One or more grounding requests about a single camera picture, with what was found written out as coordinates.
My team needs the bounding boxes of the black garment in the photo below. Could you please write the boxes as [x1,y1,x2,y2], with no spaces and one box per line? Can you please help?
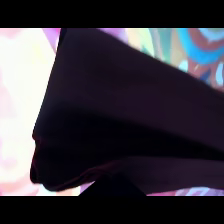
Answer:
[29,27,224,197]

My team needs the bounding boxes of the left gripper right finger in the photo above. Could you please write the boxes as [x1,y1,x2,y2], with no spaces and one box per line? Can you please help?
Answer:
[113,175,148,197]

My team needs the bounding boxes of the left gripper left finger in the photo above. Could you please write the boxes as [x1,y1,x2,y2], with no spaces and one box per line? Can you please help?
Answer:
[79,175,115,197]

